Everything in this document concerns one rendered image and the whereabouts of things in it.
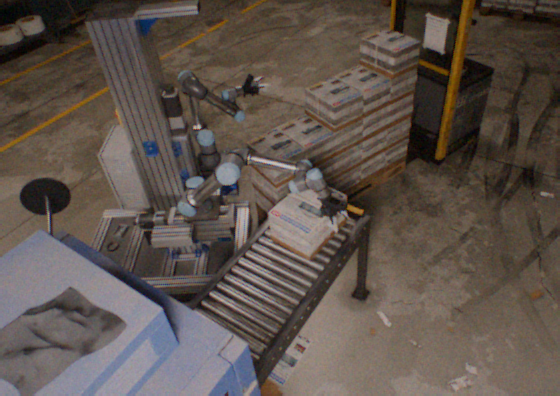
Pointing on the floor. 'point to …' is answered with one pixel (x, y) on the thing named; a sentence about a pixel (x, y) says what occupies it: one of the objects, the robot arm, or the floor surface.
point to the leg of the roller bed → (362, 265)
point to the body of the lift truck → (429, 94)
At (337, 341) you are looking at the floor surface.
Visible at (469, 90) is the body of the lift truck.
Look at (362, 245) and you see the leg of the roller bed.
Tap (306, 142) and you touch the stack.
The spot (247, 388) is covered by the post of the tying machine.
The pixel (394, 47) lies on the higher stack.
